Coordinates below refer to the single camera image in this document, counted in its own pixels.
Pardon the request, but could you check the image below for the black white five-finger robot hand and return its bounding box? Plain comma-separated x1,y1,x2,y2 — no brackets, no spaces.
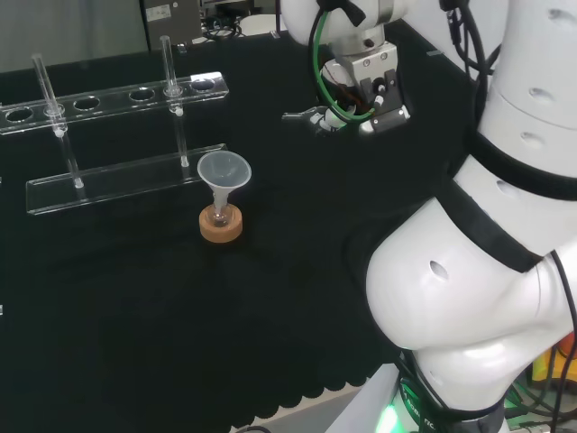
306,43,411,135

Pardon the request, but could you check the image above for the clear weighing funnel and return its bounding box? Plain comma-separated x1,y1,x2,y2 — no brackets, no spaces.
281,108,317,124

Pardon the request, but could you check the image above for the translucent plastic funnel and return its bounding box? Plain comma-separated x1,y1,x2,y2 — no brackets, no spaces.
197,152,252,214

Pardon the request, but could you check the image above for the glass round-bottom flask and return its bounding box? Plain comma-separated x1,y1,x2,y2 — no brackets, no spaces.
207,200,235,229

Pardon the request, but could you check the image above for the clear acrylic funnel stand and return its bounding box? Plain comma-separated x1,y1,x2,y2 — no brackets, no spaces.
0,35,231,217

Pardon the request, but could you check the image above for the dark equipment box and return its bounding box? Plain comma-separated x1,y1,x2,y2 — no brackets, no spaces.
139,0,202,51

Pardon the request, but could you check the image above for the pale grey board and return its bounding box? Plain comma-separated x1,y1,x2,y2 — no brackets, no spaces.
0,0,151,73

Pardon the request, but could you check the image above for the black bench cloth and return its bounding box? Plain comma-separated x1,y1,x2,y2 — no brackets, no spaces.
0,13,479,433

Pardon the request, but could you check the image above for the yellow stop button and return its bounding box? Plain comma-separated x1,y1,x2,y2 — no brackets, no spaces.
531,342,577,384

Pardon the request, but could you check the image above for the green cable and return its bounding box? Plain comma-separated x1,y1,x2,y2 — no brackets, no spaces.
312,8,376,125

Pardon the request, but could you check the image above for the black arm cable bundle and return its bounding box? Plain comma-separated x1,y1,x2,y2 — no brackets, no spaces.
439,0,502,94

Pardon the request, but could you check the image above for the cork ring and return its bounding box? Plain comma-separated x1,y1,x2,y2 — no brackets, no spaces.
198,203,244,244

